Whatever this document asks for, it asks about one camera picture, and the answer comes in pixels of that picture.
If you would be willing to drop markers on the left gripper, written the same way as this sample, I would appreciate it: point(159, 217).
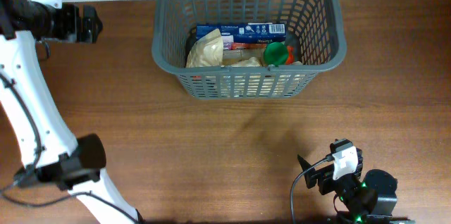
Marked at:
point(73, 31)

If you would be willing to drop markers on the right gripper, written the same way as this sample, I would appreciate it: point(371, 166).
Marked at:
point(325, 175)

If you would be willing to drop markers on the beige powder bag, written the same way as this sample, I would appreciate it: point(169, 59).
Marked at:
point(257, 85)

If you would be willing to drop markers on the green lid spice jar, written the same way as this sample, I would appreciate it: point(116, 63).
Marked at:
point(276, 54)

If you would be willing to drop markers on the orange spaghetti package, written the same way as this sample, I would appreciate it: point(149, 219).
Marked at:
point(233, 56)

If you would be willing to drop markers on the beige food pouch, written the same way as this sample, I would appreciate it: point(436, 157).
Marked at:
point(206, 51)

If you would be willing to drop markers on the blue tea box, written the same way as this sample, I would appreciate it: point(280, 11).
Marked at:
point(245, 33)

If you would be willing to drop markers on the grey plastic basket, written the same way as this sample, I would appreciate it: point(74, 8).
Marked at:
point(314, 28)

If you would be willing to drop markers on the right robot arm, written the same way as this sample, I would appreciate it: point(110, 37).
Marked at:
point(368, 199)

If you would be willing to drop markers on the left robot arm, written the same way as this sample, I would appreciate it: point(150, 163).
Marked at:
point(50, 153)

